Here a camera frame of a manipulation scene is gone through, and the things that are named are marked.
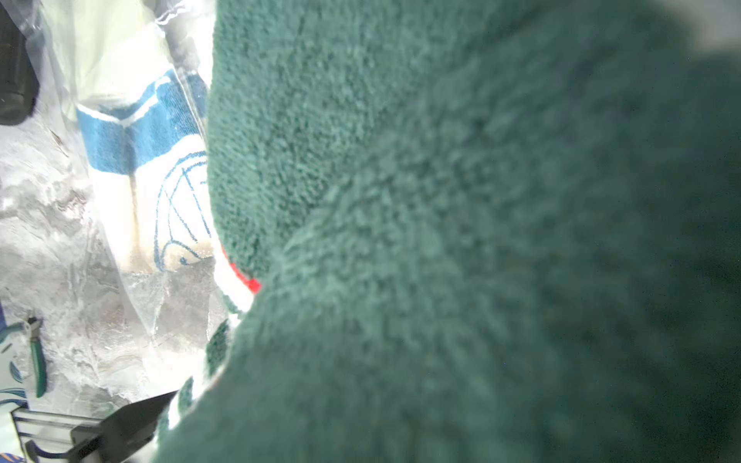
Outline clear plastic vacuum bag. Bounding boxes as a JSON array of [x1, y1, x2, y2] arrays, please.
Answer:
[[1, 1, 225, 415]]

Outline green striped towel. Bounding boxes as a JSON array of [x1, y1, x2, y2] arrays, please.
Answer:
[[154, 1, 740, 462]]

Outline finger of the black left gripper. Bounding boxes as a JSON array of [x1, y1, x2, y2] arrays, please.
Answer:
[[69, 392, 176, 462]]

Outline black plastic tool case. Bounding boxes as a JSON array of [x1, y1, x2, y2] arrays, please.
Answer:
[[1, 6, 40, 127]]

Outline cream and teal towel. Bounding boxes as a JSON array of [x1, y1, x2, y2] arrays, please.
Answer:
[[77, 69, 213, 273]]

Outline green handled pliers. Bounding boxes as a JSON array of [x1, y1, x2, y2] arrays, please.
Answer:
[[1, 316, 47, 399]]

